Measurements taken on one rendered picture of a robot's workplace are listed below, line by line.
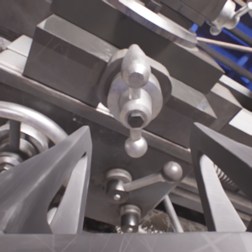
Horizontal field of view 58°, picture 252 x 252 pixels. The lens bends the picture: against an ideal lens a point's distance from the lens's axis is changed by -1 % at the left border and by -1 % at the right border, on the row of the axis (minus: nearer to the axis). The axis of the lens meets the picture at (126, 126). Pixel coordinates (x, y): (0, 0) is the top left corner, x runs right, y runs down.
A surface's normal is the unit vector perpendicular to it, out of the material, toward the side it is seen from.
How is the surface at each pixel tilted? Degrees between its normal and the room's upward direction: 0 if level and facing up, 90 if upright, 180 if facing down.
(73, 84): 90
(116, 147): 90
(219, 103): 90
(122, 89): 90
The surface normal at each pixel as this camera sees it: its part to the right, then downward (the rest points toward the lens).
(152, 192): 0.00, 0.58
